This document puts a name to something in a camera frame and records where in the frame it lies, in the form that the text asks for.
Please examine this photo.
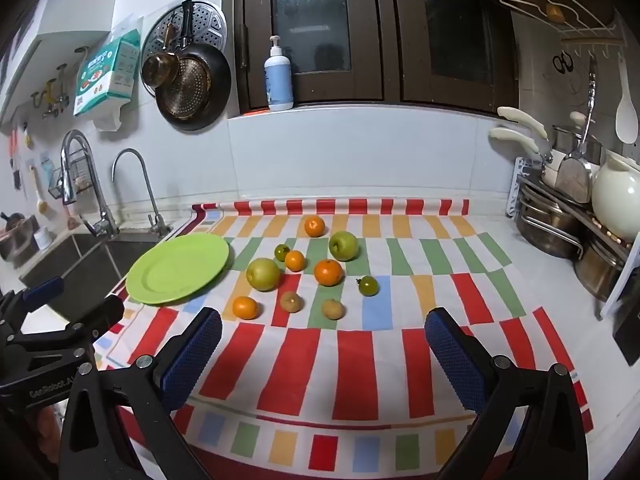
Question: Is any steel pot with cream knob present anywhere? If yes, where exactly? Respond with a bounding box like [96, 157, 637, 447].
[552, 110, 603, 166]

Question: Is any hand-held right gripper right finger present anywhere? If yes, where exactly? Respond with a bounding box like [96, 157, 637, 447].
[424, 307, 591, 480]

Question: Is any chrome pull-down faucet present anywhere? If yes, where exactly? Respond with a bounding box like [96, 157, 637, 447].
[60, 130, 121, 238]

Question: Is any pan with cream handle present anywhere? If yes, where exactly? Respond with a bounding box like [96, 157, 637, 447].
[489, 127, 543, 157]
[496, 106, 549, 141]

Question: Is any blue pump soap bottle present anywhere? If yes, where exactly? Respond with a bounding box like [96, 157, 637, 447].
[264, 35, 294, 112]

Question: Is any white rice paddle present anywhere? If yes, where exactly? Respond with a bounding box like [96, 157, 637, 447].
[615, 57, 640, 145]

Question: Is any white wire wall rack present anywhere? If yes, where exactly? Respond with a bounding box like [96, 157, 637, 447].
[500, 0, 626, 58]

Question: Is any golden perforated strainer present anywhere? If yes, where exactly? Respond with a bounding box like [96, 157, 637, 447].
[159, 57, 211, 120]

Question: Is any black frying pan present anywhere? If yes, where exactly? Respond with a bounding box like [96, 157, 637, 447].
[155, 0, 232, 132]

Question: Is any person's left hand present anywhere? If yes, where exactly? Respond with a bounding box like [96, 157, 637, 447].
[27, 402, 63, 456]

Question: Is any teal and white carton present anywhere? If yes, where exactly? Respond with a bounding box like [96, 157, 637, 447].
[73, 29, 142, 117]

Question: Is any dark pot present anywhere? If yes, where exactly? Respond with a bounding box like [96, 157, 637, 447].
[0, 212, 38, 261]

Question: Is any hanging metal ladle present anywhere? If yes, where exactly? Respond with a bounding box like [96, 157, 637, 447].
[141, 15, 181, 87]

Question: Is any wooden dish brush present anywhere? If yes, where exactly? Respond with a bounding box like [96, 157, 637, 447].
[27, 165, 51, 221]

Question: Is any white plastic bag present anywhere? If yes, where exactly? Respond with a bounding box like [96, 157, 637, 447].
[92, 102, 126, 133]

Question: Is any white wall cabinet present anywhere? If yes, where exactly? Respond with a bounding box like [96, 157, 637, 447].
[0, 0, 126, 128]

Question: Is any green plate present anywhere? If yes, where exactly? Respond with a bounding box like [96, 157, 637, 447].
[126, 233, 231, 306]

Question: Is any metal steamer plate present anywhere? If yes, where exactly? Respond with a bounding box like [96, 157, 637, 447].
[141, 1, 227, 96]

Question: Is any black object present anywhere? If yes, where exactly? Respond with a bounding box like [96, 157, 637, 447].
[612, 285, 640, 366]

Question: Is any large stainless steel pot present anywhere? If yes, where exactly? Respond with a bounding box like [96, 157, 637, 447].
[515, 185, 586, 260]

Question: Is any green apple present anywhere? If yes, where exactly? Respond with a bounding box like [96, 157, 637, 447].
[246, 257, 282, 292]
[328, 230, 360, 262]

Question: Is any metal wall valve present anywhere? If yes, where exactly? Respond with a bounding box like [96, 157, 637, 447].
[30, 64, 71, 121]

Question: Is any dark brown window frame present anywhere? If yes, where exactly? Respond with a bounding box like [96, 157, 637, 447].
[222, 0, 521, 116]

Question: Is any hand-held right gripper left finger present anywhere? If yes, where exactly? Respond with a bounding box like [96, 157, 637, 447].
[59, 306, 223, 480]

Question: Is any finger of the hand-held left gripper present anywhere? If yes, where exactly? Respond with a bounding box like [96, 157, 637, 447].
[10, 294, 125, 361]
[0, 276, 65, 333]

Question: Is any chrome gooseneck faucet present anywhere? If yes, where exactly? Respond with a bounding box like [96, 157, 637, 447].
[111, 148, 168, 236]

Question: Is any stainless steel sink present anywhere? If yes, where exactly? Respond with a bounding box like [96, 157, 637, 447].
[20, 230, 173, 311]

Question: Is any colourful striped tablecloth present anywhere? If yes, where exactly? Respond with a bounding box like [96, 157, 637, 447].
[92, 199, 593, 480]

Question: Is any cream ceramic kettle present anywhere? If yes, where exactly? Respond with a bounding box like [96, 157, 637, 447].
[591, 150, 640, 243]

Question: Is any metal spatula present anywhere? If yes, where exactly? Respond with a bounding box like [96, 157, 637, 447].
[555, 57, 601, 204]

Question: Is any white dish rack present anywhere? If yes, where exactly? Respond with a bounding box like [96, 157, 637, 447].
[510, 156, 640, 321]

